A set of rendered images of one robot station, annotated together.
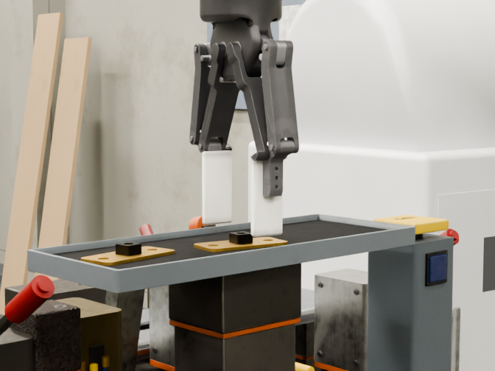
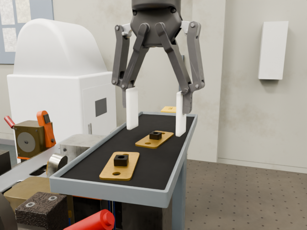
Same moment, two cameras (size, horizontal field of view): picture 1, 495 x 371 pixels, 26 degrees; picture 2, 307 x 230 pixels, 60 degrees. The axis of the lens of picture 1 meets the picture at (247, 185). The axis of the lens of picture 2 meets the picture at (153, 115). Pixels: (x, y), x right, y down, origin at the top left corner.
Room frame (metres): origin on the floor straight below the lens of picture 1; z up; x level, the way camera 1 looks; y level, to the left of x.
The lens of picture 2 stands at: (0.63, 0.25, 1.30)
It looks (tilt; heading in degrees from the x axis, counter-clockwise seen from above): 13 degrees down; 326
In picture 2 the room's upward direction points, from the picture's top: straight up
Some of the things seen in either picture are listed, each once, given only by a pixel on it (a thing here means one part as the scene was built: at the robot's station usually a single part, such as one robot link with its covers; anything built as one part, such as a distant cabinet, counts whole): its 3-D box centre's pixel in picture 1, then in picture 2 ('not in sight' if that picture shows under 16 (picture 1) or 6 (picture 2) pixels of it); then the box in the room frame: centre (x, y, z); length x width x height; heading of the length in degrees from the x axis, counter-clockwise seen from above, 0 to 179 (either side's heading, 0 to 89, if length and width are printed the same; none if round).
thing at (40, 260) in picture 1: (235, 246); (148, 139); (1.00, 0.01, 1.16); 0.37 x 0.14 x 0.02; 132
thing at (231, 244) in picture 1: (241, 239); (155, 136); (0.99, 0.01, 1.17); 0.08 x 0.04 x 0.01; 121
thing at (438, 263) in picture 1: (436, 268); not in sight; (1.15, -0.20, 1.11); 0.03 x 0.01 x 0.03; 132
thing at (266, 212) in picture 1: (267, 196); (181, 113); (0.95, -0.02, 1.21); 0.03 x 0.01 x 0.07; 121
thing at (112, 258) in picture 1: (128, 250); (121, 161); (0.92, 0.10, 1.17); 0.08 x 0.04 x 0.01; 142
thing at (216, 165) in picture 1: (216, 187); (132, 108); (1.03, 0.03, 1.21); 0.03 x 0.01 x 0.07; 121
